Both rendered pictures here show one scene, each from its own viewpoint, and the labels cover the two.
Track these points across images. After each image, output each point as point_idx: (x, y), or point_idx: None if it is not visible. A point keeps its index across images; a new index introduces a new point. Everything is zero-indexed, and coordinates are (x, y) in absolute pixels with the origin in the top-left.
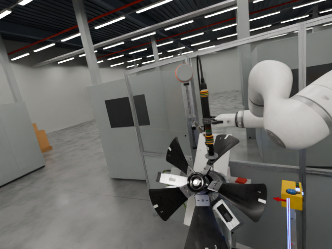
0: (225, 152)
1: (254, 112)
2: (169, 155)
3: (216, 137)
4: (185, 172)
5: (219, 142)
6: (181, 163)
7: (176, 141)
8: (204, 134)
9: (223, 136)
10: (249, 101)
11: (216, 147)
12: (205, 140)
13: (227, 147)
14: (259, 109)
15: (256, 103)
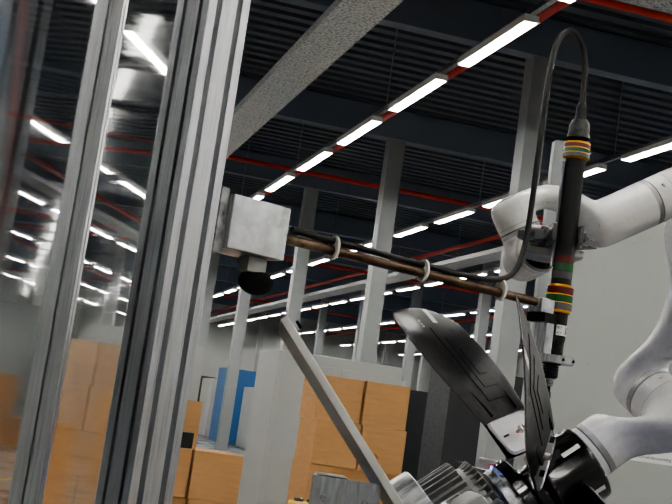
0: (492, 360)
1: (626, 235)
2: (529, 400)
3: (398, 323)
4: (543, 461)
5: (432, 336)
6: (544, 422)
7: (524, 314)
8: (510, 291)
9: (421, 316)
10: (655, 212)
11: (450, 357)
12: (545, 305)
13: (476, 346)
14: (643, 230)
15: (667, 217)
